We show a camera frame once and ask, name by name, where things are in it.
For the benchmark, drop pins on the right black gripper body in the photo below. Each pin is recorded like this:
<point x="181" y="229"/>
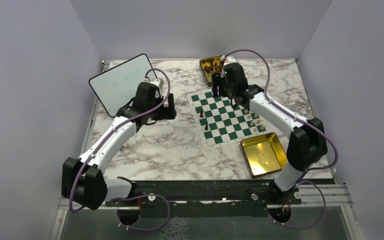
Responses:
<point x="225" y="89"/>

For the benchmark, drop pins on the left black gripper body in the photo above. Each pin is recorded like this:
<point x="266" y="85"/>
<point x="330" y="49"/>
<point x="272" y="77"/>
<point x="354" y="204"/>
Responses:
<point x="165" y="113"/>

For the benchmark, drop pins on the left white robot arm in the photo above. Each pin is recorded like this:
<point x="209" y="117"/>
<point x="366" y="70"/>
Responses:
<point x="83" y="179"/>

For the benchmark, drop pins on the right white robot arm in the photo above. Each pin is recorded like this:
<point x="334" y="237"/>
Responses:
<point x="306" y="144"/>

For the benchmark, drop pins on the dark pieces in tin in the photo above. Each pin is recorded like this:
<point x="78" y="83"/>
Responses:
<point x="212" y="67"/>

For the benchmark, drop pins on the tin with dark pieces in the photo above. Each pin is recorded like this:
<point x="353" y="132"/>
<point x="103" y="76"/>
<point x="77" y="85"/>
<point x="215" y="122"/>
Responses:
<point x="208" y="78"/>

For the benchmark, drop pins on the green white chess board mat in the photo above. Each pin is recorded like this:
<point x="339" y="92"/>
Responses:
<point x="226" y="125"/>

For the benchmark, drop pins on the white chess pieces group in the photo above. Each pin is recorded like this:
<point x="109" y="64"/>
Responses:
<point x="254" y="122"/>

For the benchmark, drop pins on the small whiteboard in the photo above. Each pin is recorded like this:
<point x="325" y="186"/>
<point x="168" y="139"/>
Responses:
<point x="116" y="86"/>

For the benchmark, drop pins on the empty gold tin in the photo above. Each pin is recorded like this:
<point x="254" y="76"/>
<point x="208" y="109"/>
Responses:
<point x="263" y="154"/>

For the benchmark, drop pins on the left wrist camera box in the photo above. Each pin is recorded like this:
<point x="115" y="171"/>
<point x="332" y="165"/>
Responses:
<point x="155" y="81"/>

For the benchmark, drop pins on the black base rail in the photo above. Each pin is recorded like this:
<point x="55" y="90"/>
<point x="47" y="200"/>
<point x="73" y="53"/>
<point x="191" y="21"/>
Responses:
<point x="204" y="198"/>

